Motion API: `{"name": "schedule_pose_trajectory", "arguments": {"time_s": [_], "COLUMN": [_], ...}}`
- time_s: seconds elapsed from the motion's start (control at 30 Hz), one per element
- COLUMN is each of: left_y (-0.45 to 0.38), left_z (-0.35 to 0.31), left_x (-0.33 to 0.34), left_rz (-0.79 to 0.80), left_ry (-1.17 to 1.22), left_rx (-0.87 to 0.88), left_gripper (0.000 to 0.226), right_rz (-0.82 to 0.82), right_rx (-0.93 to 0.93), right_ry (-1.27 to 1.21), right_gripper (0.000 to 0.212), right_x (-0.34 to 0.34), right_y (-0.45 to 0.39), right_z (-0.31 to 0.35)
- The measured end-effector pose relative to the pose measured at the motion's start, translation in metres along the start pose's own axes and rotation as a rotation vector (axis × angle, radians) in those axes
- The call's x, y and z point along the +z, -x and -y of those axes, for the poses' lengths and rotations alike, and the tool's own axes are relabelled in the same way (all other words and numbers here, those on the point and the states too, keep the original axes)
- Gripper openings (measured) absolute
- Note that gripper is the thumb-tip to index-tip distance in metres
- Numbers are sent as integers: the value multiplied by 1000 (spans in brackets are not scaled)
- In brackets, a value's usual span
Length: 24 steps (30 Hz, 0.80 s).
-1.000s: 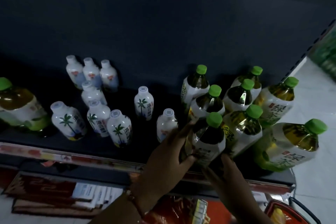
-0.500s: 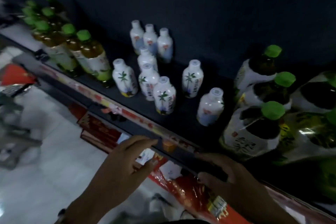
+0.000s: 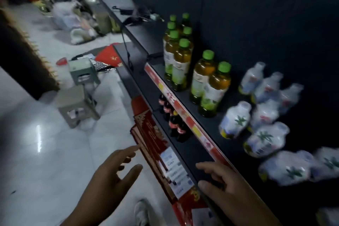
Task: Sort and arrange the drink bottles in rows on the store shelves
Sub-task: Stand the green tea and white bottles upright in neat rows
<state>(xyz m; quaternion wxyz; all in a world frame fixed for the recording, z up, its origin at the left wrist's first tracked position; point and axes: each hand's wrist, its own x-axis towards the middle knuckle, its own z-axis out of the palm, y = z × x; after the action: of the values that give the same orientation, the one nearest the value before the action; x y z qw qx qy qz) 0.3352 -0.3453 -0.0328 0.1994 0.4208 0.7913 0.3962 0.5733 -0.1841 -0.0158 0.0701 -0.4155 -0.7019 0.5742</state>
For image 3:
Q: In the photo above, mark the person's left hand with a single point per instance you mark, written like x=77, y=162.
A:
x=111, y=188

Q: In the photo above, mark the person's right hand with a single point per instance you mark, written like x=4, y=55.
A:
x=235, y=199

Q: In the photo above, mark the dark grey metal shelf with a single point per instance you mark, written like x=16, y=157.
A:
x=209, y=125

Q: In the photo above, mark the small yellow-capped cola bottle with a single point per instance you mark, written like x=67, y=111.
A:
x=182, y=131
x=162, y=100
x=173, y=122
x=167, y=109

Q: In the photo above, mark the white bottle yellow base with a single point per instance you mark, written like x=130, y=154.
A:
x=267, y=88
x=251, y=78
x=329, y=218
x=290, y=97

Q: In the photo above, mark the person's left forearm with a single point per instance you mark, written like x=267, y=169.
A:
x=79, y=220

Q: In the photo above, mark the person's grey shoe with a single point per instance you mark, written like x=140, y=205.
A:
x=141, y=212

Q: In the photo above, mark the red shelf price strip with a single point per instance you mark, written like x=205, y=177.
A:
x=196, y=130

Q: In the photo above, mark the red plastic snack bag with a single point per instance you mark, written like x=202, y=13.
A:
x=185, y=204

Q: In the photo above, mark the grey plastic stool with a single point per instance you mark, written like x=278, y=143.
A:
x=76, y=106
x=83, y=71

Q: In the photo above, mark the red round lid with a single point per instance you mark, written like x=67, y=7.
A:
x=61, y=61

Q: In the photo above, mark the dark brown fringed mat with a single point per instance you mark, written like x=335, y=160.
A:
x=23, y=56

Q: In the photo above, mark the pile of soft goods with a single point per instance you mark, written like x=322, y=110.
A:
x=69, y=19

